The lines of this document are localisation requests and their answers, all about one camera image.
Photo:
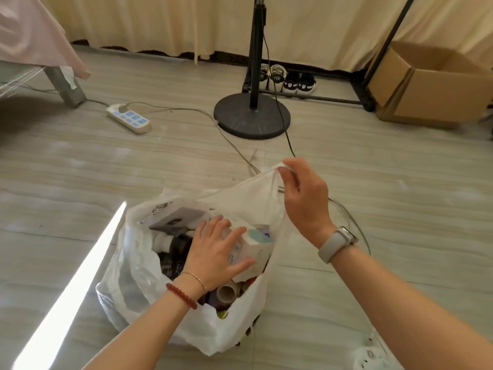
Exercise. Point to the pink bed sheet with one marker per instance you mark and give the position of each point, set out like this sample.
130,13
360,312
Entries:
34,34

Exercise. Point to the white and blue power strip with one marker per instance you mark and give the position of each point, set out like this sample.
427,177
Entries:
129,118

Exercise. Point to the black stand with round base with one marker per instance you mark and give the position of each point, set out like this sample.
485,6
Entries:
252,115

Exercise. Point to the person's left middle finger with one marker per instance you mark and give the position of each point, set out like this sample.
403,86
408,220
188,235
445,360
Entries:
224,230

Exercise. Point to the grey bed leg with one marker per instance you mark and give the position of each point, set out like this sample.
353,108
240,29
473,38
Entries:
65,86

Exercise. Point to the grey wrist watch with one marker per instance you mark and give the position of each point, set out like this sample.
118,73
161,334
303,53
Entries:
337,242

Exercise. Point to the beige curtain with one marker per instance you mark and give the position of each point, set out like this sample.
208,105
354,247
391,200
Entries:
327,30

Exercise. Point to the white box with black print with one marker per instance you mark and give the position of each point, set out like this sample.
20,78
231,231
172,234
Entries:
175,221

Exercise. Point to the person's left hand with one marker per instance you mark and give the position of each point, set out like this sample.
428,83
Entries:
210,258

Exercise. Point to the tape roll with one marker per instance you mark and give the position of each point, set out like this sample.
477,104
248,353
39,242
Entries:
227,293

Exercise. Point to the person's left little finger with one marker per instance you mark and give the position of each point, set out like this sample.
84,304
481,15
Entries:
202,231

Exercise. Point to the person's left forearm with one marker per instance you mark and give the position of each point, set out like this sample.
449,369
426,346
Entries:
146,331

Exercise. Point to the black and white shoe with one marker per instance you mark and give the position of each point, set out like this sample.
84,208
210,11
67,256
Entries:
277,77
290,82
307,83
264,75

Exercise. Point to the black metal garment rack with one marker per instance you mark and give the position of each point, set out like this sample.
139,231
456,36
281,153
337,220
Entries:
389,34

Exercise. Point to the white plastic bag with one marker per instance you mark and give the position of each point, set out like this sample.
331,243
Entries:
254,196

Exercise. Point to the person's right forearm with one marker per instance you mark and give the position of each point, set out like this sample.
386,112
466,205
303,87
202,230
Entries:
408,315

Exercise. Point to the person's right thumb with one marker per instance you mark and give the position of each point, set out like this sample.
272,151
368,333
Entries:
289,181

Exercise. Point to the person's right hand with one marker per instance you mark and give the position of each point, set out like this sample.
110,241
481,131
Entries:
308,204

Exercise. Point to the person's left thumb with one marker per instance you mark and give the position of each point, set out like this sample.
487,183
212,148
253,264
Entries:
242,268

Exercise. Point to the brown cardboard box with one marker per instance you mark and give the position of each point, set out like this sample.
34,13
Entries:
431,88

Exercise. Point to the dark brown bottle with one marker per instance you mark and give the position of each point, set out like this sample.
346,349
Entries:
181,248

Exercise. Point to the white box with teal label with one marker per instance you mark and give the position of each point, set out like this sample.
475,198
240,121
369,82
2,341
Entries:
254,246

